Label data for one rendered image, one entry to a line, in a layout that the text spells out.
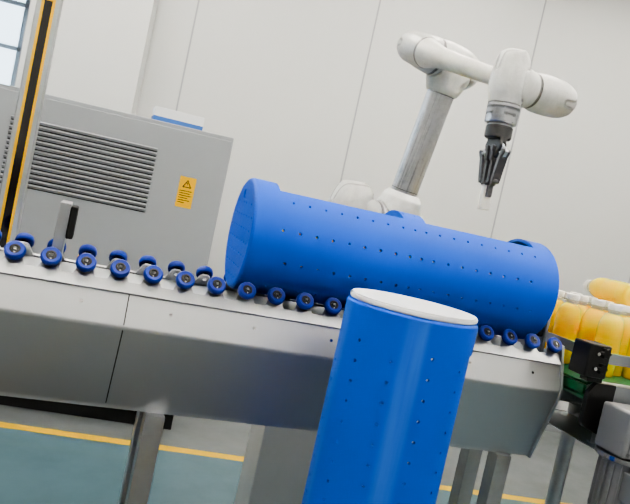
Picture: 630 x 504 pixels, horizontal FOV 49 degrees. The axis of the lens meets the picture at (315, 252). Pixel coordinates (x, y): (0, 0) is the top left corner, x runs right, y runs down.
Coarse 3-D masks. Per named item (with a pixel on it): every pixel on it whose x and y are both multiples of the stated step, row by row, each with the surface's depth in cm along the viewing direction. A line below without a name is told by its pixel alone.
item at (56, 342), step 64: (0, 256) 161; (0, 320) 149; (64, 320) 152; (128, 320) 157; (192, 320) 162; (256, 320) 167; (0, 384) 156; (64, 384) 159; (128, 384) 163; (192, 384) 166; (256, 384) 170; (320, 384) 174; (512, 384) 188; (512, 448) 199
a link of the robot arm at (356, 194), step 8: (344, 184) 246; (352, 184) 244; (360, 184) 245; (336, 192) 246; (344, 192) 244; (352, 192) 243; (360, 192) 244; (368, 192) 246; (328, 200) 248; (336, 200) 244; (344, 200) 243; (352, 200) 242; (360, 200) 243; (368, 200) 245; (376, 200) 250; (360, 208) 243; (368, 208) 245; (376, 208) 247
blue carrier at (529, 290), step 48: (240, 192) 183; (240, 240) 172; (288, 240) 165; (336, 240) 169; (384, 240) 173; (432, 240) 179; (480, 240) 186; (288, 288) 171; (336, 288) 173; (384, 288) 175; (432, 288) 178; (480, 288) 182; (528, 288) 186
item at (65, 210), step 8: (64, 200) 166; (64, 208) 158; (72, 208) 159; (64, 216) 158; (72, 216) 159; (56, 224) 158; (64, 224) 158; (72, 224) 160; (56, 232) 158; (64, 232) 159; (72, 232) 160; (56, 240) 158; (64, 240) 160
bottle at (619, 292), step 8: (592, 280) 223; (600, 280) 219; (608, 280) 216; (616, 280) 215; (592, 288) 220; (600, 288) 217; (608, 288) 214; (616, 288) 211; (624, 288) 208; (600, 296) 218; (608, 296) 213; (616, 296) 210; (624, 296) 207; (624, 304) 208
